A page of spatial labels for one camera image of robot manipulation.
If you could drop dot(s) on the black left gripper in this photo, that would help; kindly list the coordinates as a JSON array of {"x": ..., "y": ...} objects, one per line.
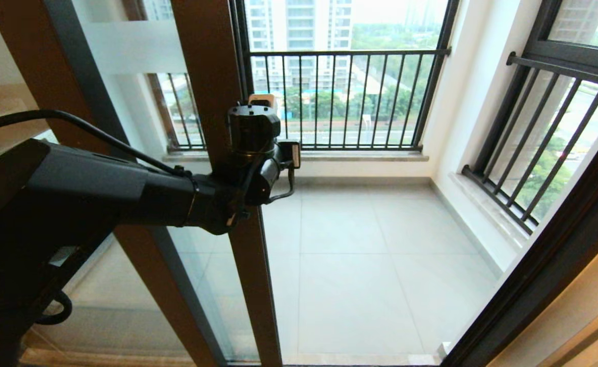
[{"x": 268, "y": 178}]

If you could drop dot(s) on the sliding glass door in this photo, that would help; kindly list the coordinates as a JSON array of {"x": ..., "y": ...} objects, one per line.
[{"x": 207, "y": 61}]

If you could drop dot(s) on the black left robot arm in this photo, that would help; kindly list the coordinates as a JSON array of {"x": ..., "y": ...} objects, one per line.
[{"x": 74, "y": 193}]

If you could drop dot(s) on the long grey stone window sill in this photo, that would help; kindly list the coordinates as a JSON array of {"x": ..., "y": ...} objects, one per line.
[{"x": 360, "y": 155}]

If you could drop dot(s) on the wide black window railing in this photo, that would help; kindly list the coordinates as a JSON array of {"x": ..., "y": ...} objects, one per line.
[{"x": 349, "y": 52}]

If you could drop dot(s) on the short grey stone window sill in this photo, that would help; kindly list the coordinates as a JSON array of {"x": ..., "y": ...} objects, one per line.
[{"x": 487, "y": 209}]

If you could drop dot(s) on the brown framed fixed glass door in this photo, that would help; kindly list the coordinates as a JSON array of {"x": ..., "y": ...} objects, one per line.
[{"x": 49, "y": 76}]

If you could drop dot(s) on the narrow black window railing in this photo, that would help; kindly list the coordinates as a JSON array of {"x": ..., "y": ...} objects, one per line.
[{"x": 574, "y": 66}]

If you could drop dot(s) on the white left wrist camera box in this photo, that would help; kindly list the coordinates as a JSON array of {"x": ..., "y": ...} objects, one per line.
[{"x": 263, "y": 101}]

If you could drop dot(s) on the dark door frame with track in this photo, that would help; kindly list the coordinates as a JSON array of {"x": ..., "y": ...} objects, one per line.
[{"x": 558, "y": 265}]

